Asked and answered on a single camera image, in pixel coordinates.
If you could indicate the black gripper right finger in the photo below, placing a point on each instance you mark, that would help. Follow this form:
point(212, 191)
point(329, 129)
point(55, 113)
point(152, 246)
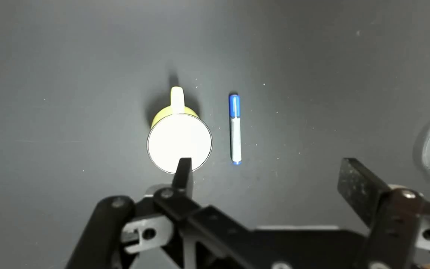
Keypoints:
point(391, 216)

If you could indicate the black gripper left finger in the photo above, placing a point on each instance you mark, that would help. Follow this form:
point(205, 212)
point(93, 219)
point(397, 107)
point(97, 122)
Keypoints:
point(203, 237)

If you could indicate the blue capped marker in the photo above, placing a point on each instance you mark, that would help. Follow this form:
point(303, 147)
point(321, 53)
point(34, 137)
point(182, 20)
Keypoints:
point(235, 128)

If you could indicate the yellow enamel mug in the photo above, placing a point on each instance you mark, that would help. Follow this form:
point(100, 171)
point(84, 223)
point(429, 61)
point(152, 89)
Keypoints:
point(178, 132)

